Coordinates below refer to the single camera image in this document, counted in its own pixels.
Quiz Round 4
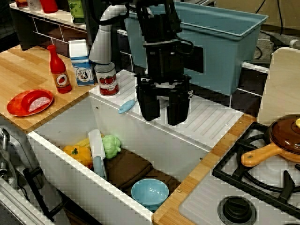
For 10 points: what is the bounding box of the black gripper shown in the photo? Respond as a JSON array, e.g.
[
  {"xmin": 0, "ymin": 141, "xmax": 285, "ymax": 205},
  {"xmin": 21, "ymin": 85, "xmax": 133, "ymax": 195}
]
[{"xmin": 135, "ymin": 41, "xmax": 193, "ymax": 126}]

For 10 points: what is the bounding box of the light blue bowl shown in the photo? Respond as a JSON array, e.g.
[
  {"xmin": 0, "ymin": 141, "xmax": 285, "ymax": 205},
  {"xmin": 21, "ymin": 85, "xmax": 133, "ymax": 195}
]
[{"xmin": 130, "ymin": 178, "xmax": 170, "ymax": 213}]

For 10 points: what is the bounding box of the white toy sink basin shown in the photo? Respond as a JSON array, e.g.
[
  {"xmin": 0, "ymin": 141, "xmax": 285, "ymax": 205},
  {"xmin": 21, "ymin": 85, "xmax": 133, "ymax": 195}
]
[{"xmin": 27, "ymin": 69, "xmax": 244, "ymax": 222}]

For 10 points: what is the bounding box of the tomato can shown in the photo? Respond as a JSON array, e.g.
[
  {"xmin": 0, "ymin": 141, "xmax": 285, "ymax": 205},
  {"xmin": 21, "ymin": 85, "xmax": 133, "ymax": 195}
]
[{"xmin": 94, "ymin": 62, "xmax": 120, "ymax": 96}]

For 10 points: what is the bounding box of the green toy cabbage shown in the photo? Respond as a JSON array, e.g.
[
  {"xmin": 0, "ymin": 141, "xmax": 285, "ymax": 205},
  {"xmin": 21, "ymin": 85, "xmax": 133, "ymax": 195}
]
[{"xmin": 101, "ymin": 135, "xmax": 122, "ymax": 160}]

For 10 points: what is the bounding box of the brown cloth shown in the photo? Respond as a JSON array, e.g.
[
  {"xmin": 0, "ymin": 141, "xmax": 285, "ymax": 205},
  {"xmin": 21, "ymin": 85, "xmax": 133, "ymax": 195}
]
[{"xmin": 103, "ymin": 149, "xmax": 182, "ymax": 195}]

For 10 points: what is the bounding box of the teal plastic bin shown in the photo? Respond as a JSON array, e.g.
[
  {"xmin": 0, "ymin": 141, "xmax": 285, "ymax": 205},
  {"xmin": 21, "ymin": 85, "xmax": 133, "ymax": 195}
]
[{"xmin": 124, "ymin": 1, "xmax": 269, "ymax": 97}]

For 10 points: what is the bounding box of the yellow toy corn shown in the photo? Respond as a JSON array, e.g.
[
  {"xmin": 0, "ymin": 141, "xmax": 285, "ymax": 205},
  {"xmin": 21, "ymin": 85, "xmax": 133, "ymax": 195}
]
[{"xmin": 74, "ymin": 133, "xmax": 105, "ymax": 149}]

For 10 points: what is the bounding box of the blue white milk carton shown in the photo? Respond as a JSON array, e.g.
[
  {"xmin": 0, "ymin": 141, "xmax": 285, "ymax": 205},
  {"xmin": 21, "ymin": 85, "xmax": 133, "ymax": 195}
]
[{"xmin": 67, "ymin": 39, "xmax": 97, "ymax": 87}]

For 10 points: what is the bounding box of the grey toy faucet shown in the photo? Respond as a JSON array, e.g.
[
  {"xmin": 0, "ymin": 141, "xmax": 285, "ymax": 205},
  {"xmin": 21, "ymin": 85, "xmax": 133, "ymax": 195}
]
[{"xmin": 89, "ymin": 4, "xmax": 129, "ymax": 65}]

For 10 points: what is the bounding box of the yellow toy bell pepper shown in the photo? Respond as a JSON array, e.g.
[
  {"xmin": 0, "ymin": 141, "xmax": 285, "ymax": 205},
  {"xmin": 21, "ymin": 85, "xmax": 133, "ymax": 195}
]
[{"xmin": 62, "ymin": 145, "xmax": 94, "ymax": 169}]

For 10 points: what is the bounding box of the white stove top plate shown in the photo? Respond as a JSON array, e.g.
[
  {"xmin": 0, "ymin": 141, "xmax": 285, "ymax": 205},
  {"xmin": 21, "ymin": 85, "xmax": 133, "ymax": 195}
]
[{"xmin": 179, "ymin": 140, "xmax": 300, "ymax": 225}]

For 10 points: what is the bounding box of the red hot sauce bottle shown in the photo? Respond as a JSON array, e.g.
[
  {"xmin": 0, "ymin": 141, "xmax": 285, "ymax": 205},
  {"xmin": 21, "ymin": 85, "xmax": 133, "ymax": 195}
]
[{"xmin": 46, "ymin": 44, "xmax": 73, "ymax": 94}]

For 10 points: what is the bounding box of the light wooden board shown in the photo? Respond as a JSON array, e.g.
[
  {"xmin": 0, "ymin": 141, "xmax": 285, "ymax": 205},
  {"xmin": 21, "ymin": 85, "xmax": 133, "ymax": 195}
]
[{"xmin": 256, "ymin": 46, "xmax": 300, "ymax": 122}]

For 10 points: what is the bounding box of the brown glass pan lid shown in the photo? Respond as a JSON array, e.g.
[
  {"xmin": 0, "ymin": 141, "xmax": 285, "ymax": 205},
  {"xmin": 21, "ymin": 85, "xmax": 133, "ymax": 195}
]
[{"xmin": 268, "ymin": 114, "xmax": 300, "ymax": 150}]

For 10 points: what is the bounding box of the black stove knob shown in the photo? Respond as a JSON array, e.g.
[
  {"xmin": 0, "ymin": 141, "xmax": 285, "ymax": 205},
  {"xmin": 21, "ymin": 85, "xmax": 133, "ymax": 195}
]
[{"xmin": 217, "ymin": 195, "xmax": 257, "ymax": 225}]

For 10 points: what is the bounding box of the red white food slice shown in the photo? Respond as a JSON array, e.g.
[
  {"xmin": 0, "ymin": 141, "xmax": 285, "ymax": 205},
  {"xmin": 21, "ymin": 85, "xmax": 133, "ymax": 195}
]
[{"xmin": 21, "ymin": 90, "xmax": 53, "ymax": 113}]

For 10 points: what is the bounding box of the green pea can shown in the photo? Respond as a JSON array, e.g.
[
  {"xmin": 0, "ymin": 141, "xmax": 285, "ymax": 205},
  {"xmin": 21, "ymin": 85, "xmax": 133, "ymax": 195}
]
[{"xmin": 67, "ymin": 0, "xmax": 86, "ymax": 25}]

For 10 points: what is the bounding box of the white shelf ledge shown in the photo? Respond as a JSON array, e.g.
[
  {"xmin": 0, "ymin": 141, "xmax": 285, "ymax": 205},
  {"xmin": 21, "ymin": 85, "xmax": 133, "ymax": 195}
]
[{"xmin": 9, "ymin": 2, "xmax": 87, "ymax": 30}]

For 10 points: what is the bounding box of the red plate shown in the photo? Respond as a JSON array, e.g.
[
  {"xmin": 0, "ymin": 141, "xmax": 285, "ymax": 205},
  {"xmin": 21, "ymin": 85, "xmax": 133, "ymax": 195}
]
[{"xmin": 6, "ymin": 89, "xmax": 55, "ymax": 117}]

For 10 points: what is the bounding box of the black clamp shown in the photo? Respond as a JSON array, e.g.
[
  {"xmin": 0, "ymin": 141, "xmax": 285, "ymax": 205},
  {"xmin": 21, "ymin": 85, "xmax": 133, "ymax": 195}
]
[{"xmin": 22, "ymin": 166, "xmax": 69, "ymax": 223}]

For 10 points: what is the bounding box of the black stove grate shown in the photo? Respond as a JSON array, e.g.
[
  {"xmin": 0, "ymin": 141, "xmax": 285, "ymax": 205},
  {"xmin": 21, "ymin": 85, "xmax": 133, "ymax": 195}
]
[{"xmin": 212, "ymin": 121, "xmax": 300, "ymax": 208}]

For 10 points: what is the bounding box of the red squeeze ketchup bottle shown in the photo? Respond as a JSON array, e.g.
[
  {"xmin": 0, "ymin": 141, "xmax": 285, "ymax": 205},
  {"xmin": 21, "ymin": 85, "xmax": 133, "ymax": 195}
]
[{"xmin": 39, "ymin": 0, "xmax": 59, "ymax": 14}]

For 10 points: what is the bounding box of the silver metal stand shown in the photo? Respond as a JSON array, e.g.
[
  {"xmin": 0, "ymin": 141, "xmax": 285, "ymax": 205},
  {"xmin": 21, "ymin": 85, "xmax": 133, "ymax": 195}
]
[{"xmin": 0, "ymin": 127, "xmax": 47, "ymax": 188}]

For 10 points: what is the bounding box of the white jar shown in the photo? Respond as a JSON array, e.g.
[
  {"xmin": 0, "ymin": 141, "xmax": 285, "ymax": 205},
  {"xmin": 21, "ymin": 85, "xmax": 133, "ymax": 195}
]
[{"xmin": 27, "ymin": 0, "xmax": 43, "ymax": 11}]

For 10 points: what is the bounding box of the white toy knife blue handle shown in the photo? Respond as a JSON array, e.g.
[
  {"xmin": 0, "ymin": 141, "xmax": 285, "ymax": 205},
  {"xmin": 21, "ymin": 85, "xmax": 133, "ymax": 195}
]
[{"xmin": 88, "ymin": 128, "xmax": 108, "ymax": 180}]

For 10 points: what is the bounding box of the orange pan with handle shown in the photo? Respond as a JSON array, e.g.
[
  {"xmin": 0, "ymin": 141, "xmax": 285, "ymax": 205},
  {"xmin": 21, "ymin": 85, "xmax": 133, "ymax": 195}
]
[{"xmin": 241, "ymin": 131, "xmax": 300, "ymax": 167}]

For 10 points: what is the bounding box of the black cable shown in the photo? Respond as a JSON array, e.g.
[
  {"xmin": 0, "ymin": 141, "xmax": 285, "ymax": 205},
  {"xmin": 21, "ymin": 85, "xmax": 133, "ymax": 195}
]
[{"xmin": 277, "ymin": 0, "xmax": 284, "ymax": 36}]

